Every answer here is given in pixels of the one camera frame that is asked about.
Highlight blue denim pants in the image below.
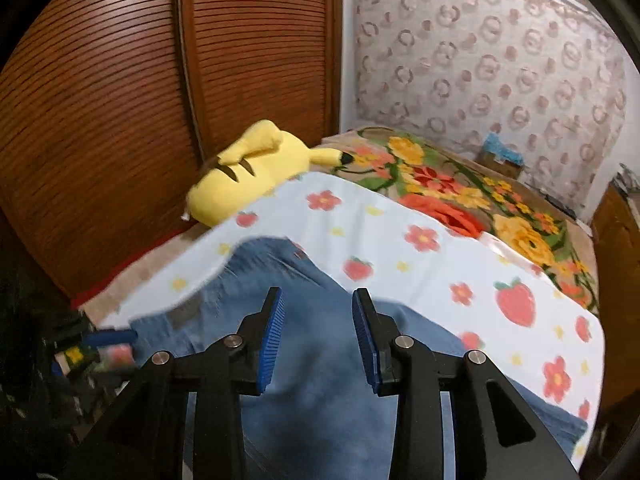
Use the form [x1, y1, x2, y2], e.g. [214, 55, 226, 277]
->
[127, 237, 588, 480]

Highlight brown slatted wardrobe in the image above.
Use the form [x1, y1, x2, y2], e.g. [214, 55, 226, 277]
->
[0, 0, 346, 306]

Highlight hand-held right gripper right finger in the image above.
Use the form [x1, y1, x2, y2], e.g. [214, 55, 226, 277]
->
[352, 287, 581, 480]

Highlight small cardboard box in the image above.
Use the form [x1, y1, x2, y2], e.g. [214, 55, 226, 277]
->
[475, 147, 523, 179]

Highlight floral bed blanket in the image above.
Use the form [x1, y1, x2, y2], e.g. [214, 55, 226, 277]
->
[75, 127, 601, 317]

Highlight black flat device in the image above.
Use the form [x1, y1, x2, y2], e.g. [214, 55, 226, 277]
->
[542, 195, 578, 221]

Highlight stack of folded cloths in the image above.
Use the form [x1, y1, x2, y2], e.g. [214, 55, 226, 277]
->
[615, 162, 640, 192]

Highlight ring patterned sheer curtain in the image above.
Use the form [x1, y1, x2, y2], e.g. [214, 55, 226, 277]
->
[350, 0, 628, 211]

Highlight white strawberry print blanket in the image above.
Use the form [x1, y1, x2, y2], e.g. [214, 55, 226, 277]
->
[100, 170, 608, 471]

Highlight wooden side cabinet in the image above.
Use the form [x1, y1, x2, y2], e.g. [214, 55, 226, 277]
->
[590, 182, 640, 411]

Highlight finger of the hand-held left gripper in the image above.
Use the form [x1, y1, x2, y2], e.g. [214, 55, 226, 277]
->
[82, 327, 138, 350]

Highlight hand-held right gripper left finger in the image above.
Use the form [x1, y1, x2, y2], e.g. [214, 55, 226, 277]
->
[65, 287, 286, 480]

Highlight yellow plush toy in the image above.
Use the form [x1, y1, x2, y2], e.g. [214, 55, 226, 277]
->
[182, 120, 351, 226]

